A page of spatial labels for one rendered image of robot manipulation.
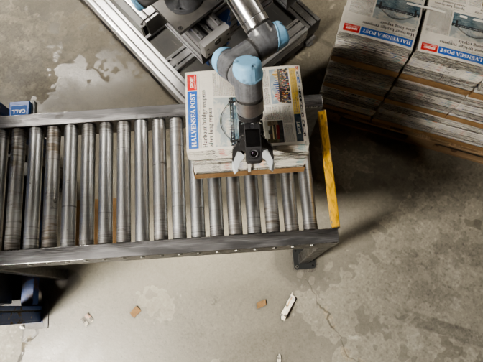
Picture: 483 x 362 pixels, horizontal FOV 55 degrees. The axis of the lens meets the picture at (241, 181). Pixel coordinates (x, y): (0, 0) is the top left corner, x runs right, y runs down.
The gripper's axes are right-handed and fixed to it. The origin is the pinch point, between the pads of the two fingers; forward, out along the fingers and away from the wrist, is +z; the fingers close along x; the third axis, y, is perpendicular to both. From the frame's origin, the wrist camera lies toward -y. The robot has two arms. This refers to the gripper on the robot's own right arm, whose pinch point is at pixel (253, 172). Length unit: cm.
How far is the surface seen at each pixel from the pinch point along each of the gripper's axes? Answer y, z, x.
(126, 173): 21, 14, 45
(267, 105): 17.4, -12.3, -5.7
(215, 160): 8.4, 1.3, 11.9
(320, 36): 148, 26, -44
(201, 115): 14.8, -11.5, 15.0
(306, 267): 40, 98, -24
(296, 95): 19.6, -13.6, -14.8
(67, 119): 38, 1, 67
